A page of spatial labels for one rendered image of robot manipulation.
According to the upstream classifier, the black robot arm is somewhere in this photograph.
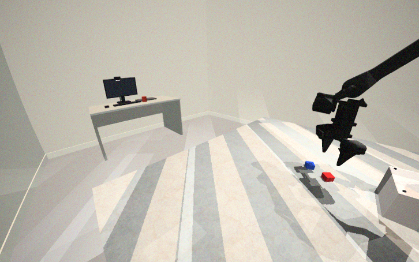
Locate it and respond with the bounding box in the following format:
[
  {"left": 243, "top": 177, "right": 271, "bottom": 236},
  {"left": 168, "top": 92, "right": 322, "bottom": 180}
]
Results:
[{"left": 312, "top": 39, "right": 419, "bottom": 141}]

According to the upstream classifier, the red block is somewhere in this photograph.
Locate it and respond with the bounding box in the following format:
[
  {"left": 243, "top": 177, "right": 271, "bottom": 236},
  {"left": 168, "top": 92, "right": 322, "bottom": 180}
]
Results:
[{"left": 321, "top": 172, "right": 335, "bottom": 182}]

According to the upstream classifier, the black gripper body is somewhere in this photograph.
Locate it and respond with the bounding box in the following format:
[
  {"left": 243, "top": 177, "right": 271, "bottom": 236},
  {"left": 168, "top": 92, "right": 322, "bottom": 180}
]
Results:
[{"left": 331, "top": 116, "right": 367, "bottom": 155}]

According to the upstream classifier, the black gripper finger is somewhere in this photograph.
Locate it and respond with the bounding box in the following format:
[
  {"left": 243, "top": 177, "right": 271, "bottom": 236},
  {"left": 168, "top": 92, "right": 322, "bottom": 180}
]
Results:
[
  {"left": 336, "top": 148, "right": 356, "bottom": 166},
  {"left": 321, "top": 139, "right": 333, "bottom": 153}
]

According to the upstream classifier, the blue block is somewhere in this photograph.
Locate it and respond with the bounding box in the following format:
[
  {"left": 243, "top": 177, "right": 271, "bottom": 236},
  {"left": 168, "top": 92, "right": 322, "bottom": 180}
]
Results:
[{"left": 305, "top": 161, "right": 315, "bottom": 170}]

